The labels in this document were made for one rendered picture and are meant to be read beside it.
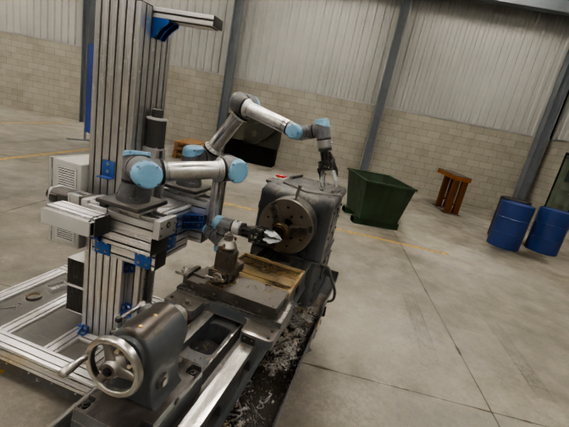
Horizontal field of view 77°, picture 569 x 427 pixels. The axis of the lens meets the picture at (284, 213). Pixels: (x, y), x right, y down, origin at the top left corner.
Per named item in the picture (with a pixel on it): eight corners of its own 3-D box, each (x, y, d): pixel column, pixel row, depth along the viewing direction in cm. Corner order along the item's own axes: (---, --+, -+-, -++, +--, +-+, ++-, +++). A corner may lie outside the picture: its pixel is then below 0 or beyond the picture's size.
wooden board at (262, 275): (242, 257, 199) (244, 251, 198) (303, 277, 190) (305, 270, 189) (218, 278, 171) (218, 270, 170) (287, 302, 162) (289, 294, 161)
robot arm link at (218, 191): (208, 148, 184) (197, 235, 198) (218, 152, 176) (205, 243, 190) (229, 151, 191) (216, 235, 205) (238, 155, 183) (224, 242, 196)
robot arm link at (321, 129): (316, 119, 191) (331, 118, 187) (318, 141, 192) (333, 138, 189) (311, 119, 184) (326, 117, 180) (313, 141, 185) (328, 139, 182)
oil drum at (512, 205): (480, 237, 738) (495, 196, 714) (510, 244, 733) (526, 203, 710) (493, 246, 681) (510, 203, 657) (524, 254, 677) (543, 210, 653)
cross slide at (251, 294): (199, 270, 162) (200, 262, 160) (286, 301, 151) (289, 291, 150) (178, 285, 146) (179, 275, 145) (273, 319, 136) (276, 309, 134)
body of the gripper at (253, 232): (258, 245, 175) (236, 238, 178) (264, 241, 183) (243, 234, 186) (261, 230, 173) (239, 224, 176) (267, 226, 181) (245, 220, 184)
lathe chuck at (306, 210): (257, 237, 214) (273, 188, 204) (306, 257, 207) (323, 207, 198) (252, 241, 205) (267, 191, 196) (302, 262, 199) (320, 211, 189)
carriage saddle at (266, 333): (198, 280, 165) (200, 268, 163) (292, 313, 154) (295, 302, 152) (157, 310, 137) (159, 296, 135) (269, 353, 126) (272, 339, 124)
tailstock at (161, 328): (149, 359, 112) (158, 277, 104) (203, 383, 107) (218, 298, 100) (67, 434, 84) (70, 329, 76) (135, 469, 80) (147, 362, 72)
